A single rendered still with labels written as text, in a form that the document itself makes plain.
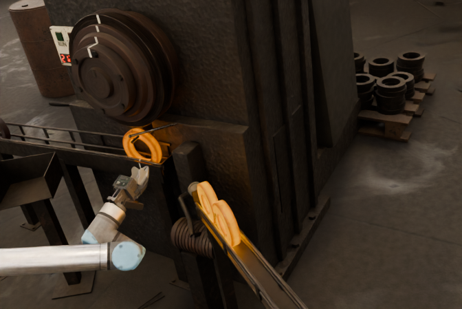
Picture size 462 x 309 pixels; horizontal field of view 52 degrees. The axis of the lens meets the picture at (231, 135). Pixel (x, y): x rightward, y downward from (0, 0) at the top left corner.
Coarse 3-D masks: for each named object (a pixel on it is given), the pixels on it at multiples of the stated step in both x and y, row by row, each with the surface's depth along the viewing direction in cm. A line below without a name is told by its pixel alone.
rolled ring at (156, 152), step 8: (136, 128) 199; (128, 136) 201; (136, 136) 198; (144, 136) 195; (152, 136) 197; (128, 144) 203; (152, 144) 196; (128, 152) 206; (136, 152) 208; (152, 152) 198; (160, 152) 199; (152, 160) 201
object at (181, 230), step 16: (176, 224) 191; (176, 240) 190; (192, 240) 185; (208, 240) 182; (192, 256) 192; (208, 256) 183; (192, 272) 197; (208, 272) 201; (192, 288) 204; (208, 288) 204; (208, 304) 206
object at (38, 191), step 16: (16, 160) 219; (32, 160) 219; (48, 160) 220; (0, 176) 216; (16, 176) 223; (32, 176) 224; (48, 176) 205; (0, 192) 214; (16, 192) 217; (32, 192) 214; (48, 192) 211; (0, 208) 209; (48, 208) 219; (48, 224) 222; (48, 240) 227; (64, 240) 232; (80, 272) 250; (64, 288) 241; (80, 288) 239
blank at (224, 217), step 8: (216, 208) 157; (224, 208) 153; (216, 216) 161; (224, 216) 151; (232, 216) 151; (224, 224) 153; (232, 224) 150; (224, 232) 159; (232, 232) 150; (232, 240) 151; (240, 240) 153
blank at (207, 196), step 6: (198, 186) 171; (204, 186) 167; (210, 186) 167; (198, 192) 175; (204, 192) 165; (210, 192) 165; (204, 198) 174; (210, 198) 164; (216, 198) 164; (204, 204) 174; (210, 204) 163; (204, 210) 176; (210, 210) 166; (210, 216) 169
